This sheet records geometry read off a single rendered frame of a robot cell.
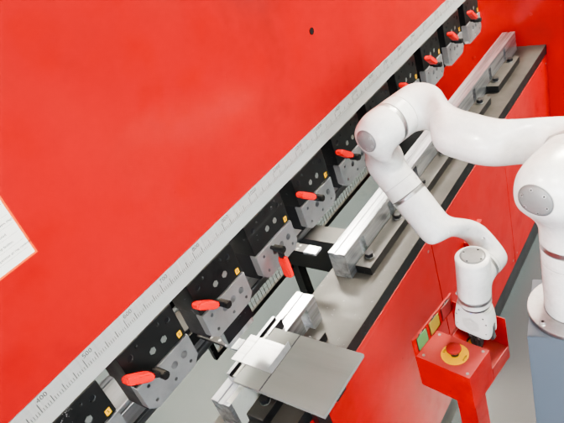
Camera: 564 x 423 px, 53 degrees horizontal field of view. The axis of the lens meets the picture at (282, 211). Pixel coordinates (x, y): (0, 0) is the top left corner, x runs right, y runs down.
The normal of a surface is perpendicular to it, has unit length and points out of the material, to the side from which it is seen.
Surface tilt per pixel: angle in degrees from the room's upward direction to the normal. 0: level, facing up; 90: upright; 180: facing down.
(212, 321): 90
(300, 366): 0
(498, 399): 0
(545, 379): 90
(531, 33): 90
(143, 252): 90
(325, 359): 0
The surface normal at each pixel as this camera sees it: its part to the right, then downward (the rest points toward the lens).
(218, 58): 0.78, 0.11
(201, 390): -0.29, -0.81
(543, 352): -0.38, 0.59
